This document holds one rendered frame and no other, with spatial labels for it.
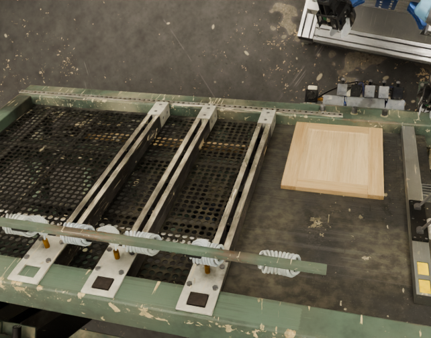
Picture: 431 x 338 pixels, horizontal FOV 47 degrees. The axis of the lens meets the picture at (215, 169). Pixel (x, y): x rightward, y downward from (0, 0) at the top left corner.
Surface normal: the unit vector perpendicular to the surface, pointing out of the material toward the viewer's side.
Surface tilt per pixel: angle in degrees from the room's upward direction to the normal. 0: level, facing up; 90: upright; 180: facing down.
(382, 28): 0
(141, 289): 60
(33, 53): 0
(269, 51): 0
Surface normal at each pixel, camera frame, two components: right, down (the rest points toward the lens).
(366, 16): -0.25, 0.08
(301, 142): -0.06, -0.82
